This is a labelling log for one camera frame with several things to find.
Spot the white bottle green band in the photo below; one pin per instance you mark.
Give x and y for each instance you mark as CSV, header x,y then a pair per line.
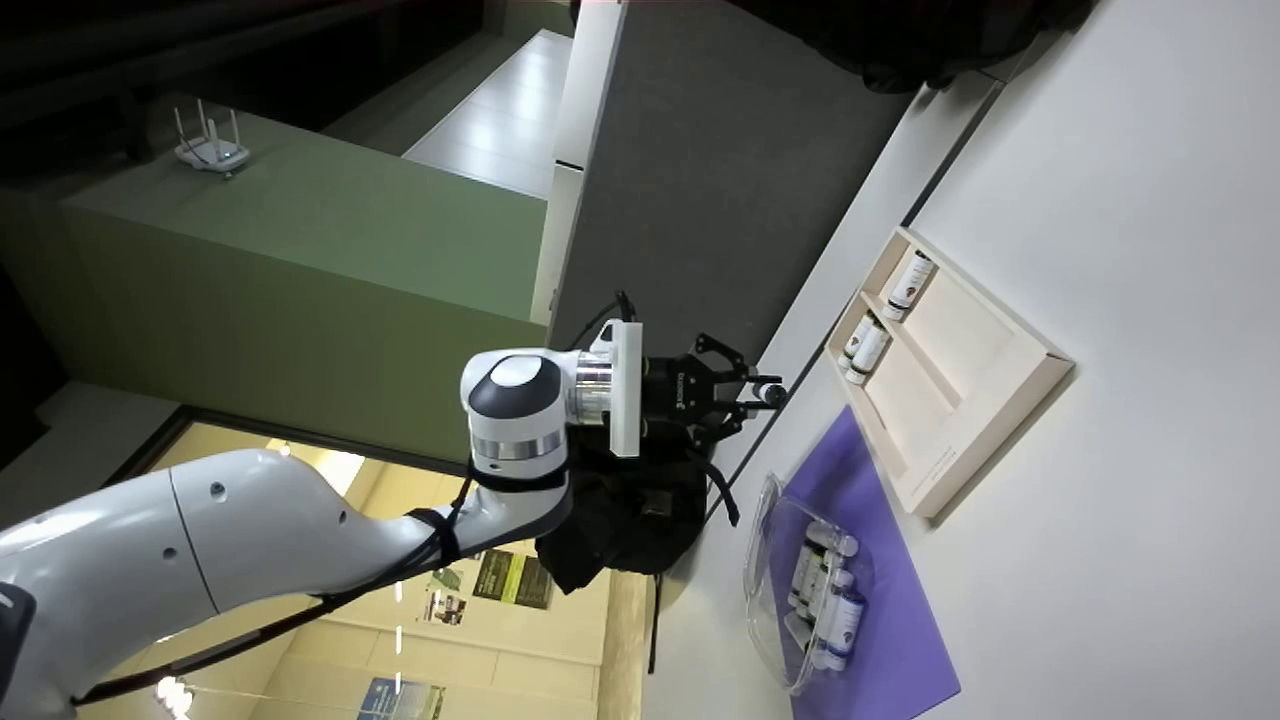
x,y
805,583

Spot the black bulky object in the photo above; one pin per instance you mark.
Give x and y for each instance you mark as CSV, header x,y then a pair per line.
x,y
920,43

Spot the white bottle black cap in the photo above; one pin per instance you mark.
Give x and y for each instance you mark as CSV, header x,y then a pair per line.
x,y
840,616

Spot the white object on cloth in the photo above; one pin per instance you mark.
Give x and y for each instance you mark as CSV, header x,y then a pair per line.
x,y
773,601

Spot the wooden segmented tray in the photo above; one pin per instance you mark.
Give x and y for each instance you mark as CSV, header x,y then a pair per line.
x,y
955,386

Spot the blue framed picture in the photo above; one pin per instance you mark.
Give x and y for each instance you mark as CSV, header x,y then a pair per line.
x,y
396,699

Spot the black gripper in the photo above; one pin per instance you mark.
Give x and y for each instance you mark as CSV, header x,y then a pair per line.
x,y
673,401

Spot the purple mat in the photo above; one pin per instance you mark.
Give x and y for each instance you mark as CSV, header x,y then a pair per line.
x,y
894,641

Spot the dark wall poster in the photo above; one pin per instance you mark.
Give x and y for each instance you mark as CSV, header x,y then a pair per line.
x,y
508,577

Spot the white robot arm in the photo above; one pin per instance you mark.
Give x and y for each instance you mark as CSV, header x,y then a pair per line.
x,y
241,533

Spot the white bottle dark blue label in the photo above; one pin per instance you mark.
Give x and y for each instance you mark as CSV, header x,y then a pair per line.
x,y
828,542

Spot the green partition cabinet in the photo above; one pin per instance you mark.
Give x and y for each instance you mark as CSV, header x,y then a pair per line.
x,y
305,283

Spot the white wifi router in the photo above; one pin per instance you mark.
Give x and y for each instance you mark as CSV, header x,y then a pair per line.
x,y
209,143

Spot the black fabric bag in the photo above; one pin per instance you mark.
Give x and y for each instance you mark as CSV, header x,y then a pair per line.
x,y
623,525

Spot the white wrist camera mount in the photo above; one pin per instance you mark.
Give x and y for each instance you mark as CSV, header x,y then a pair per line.
x,y
626,386

